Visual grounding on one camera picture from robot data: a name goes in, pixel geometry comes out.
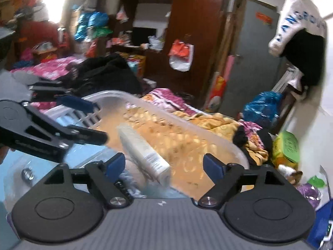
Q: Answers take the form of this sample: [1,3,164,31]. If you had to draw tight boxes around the red and white plastic bag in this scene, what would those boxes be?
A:
[168,39,195,72]

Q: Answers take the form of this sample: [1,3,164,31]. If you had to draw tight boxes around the brown wooden wardrobe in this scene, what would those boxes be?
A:
[91,0,232,105]

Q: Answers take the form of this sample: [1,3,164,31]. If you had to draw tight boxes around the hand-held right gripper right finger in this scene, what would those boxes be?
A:
[198,154,285,209]

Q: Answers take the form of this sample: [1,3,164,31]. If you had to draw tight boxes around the white hanging garment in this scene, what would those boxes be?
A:
[268,0,327,57]

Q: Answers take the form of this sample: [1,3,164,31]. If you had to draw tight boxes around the translucent white plastic basket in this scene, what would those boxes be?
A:
[45,90,251,196]

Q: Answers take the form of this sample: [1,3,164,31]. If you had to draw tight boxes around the red cloth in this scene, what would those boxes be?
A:
[18,20,61,48]

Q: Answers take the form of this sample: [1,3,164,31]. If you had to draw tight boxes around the red door label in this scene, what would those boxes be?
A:
[256,11,273,24]

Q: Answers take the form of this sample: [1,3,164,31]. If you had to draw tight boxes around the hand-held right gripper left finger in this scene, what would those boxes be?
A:
[41,152,130,209]

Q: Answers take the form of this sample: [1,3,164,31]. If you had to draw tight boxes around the dark blue bag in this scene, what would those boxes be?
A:
[309,200,333,249]

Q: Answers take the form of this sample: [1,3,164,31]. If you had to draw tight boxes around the white plastic bottle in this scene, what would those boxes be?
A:
[117,124,173,188]

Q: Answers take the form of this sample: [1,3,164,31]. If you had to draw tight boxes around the pink floral blanket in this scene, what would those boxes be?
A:
[10,57,86,83]

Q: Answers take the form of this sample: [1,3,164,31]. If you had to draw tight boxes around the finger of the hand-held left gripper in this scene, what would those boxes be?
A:
[0,104,109,162]
[28,81,101,113]

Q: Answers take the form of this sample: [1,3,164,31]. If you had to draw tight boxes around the shiny blue bags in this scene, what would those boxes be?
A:
[74,11,110,41]

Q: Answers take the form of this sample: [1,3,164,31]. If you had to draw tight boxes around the red and yellow package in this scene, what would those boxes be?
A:
[205,75,227,113]

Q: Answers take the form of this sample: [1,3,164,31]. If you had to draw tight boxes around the pink board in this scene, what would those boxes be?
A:
[222,54,235,84]

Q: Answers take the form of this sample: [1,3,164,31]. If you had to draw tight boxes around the black clothing pile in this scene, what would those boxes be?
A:
[58,53,143,96]

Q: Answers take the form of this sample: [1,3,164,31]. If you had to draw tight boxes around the orange patterned blanket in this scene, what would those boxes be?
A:
[140,94,269,168]

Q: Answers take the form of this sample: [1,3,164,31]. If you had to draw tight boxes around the grey door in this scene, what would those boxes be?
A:
[218,0,290,115]

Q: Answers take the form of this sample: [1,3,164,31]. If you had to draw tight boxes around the clear plastic bag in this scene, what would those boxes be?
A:
[118,170,159,198]

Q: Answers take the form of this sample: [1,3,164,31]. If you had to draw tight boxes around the blue plastic bag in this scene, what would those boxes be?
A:
[243,91,283,129]

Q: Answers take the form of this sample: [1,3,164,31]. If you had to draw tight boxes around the pink patterned cloth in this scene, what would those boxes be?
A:
[145,87,201,116]

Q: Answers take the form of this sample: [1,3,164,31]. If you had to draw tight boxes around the black hanging garment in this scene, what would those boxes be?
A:
[285,30,327,87]

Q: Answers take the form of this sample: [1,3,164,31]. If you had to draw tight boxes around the green yellow box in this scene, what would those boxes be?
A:
[271,131,300,170]

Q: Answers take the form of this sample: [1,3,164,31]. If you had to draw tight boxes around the purple plastic bag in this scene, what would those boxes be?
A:
[296,183,323,209]

